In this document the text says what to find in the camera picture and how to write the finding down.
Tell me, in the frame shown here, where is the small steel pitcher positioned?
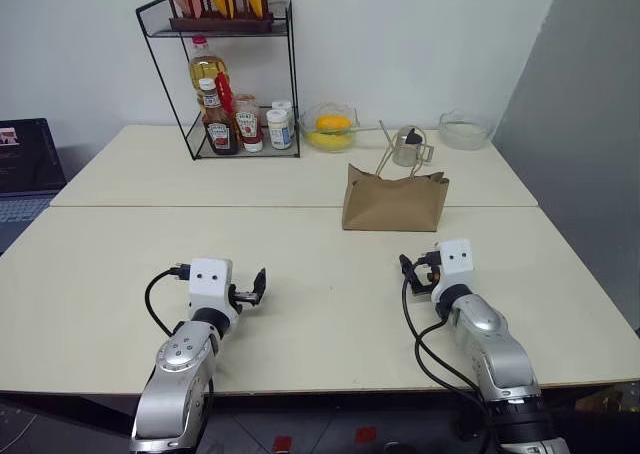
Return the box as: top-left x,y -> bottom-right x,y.
391,125 -> 437,168

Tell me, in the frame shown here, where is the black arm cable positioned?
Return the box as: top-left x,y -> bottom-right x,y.
401,267 -> 502,454
144,262 -> 192,336

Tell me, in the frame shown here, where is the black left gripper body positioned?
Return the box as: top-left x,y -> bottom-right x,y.
228,283 -> 255,311

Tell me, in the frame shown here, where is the glass bowl with fruit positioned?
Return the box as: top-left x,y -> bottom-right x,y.
300,101 -> 362,155

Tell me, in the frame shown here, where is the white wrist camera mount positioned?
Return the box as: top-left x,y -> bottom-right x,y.
431,238 -> 477,303
187,257 -> 235,321

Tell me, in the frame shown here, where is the brown paper bag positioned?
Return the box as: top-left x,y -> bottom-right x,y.
341,118 -> 450,233

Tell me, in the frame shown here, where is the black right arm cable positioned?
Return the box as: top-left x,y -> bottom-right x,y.
401,267 -> 502,454

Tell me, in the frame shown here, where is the orange round fruit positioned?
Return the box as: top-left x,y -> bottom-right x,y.
315,115 -> 351,133

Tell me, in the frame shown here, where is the cooking oil bottle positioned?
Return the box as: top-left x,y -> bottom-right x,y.
188,34 -> 227,106

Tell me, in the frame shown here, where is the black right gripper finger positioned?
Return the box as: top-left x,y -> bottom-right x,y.
398,253 -> 425,276
405,272 -> 434,299

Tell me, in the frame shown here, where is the yellow lemon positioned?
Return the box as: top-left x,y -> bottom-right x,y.
305,130 -> 351,153

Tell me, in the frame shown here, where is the white jar with label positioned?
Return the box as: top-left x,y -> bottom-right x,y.
265,107 -> 296,152

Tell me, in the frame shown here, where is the black wire shelf rack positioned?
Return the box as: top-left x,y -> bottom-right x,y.
135,0 -> 303,162

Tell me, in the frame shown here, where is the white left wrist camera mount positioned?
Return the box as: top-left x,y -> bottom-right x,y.
187,257 -> 235,321

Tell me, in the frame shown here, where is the dark wooden board holder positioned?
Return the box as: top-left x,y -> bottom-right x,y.
168,10 -> 275,33

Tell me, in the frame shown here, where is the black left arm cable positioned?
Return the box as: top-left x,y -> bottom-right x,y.
144,262 -> 192,336

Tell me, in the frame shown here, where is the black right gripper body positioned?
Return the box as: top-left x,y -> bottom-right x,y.
413,250 -> 444,295

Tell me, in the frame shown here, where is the red Heinz ketchup bottle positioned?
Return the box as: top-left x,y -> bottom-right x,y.
233,93 -> 265,154

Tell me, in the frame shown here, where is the empty glass bowl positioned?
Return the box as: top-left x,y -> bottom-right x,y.
438,108 -> 494,152

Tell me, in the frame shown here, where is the dark laptop computer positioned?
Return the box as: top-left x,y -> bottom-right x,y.
0,118 -> 68,256

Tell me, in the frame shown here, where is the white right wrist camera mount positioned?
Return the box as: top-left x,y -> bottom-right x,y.
431,238 -> 477,303

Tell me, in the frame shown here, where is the dark Heinz sauce bottle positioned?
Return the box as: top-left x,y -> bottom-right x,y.
197,77 -> 240,156

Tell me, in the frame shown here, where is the red sauce packet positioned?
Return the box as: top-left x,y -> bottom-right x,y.
215,71 -> 237,121

